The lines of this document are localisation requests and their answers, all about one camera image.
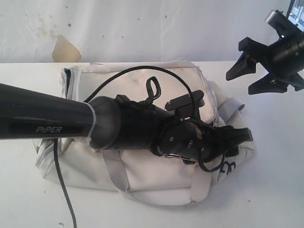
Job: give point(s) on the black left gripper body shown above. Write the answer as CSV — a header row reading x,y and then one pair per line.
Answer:
x,y
190,139

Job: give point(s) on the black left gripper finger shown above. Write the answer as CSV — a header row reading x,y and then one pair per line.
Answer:
x,y
236,135

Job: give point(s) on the white fabric backpack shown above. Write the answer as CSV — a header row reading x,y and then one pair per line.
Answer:
x,y
138,174

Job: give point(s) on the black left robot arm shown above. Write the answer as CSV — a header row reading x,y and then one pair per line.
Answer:
x,y
118,124

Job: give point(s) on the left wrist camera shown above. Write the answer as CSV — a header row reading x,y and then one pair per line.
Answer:
x,y
182,106

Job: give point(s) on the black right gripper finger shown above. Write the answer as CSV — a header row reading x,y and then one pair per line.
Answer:
x,y
253,52
272,83

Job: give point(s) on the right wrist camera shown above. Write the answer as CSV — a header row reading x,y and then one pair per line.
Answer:
x,y
281,24

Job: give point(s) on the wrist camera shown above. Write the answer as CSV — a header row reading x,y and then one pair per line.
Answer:
x,y
182,106
281,24

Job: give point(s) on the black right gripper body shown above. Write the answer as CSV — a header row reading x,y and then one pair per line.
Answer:
x,y
285,58

